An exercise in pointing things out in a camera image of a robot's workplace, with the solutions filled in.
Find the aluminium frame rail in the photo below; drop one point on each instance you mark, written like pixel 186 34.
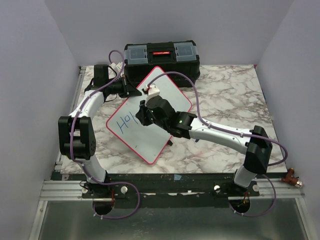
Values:
pixel 65 124

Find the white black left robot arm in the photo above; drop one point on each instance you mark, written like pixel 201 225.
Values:
pixel 76 134

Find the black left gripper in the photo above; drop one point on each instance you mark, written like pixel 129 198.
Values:
pixel 129 90

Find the black plastic toolbox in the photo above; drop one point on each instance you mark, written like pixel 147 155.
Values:
pixel 182 57

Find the copper brass fitting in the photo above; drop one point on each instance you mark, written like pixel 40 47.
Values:
pixel 290 179

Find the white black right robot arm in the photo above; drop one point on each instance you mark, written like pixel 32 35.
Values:
pixel 253 143

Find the black mounting rail base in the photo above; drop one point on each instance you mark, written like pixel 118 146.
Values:
pixel 160 190

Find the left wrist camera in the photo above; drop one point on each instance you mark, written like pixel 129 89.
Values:
pixel 115 67

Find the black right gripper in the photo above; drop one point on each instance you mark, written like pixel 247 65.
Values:
pixel 141 115

